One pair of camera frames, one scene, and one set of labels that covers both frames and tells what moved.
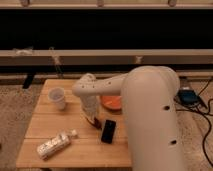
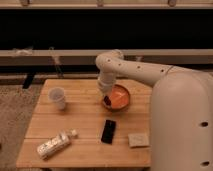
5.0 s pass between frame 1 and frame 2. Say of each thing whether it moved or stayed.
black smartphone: stayed
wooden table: stayed
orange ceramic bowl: stayed
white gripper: moved
